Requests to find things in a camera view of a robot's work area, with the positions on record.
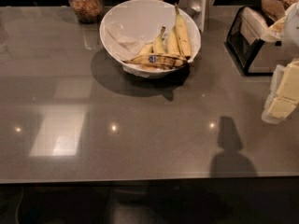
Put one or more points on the glass jar with brown cereal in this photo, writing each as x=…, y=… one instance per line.
x=88, y=11

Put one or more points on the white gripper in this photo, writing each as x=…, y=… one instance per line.
x=291, y=27

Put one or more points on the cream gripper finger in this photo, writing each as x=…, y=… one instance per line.
x=277, y=109

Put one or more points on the short banana stub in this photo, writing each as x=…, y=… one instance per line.
x=147, y=48

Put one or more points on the dark spotted banana with sticker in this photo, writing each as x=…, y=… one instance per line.
x=158, y=60

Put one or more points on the long yellow banana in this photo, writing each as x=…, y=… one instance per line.
x=182, y=35

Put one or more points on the middle yellow banana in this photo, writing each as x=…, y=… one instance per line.
x=172, y=43

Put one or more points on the white bowl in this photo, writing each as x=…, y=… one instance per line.
x=146, y=18

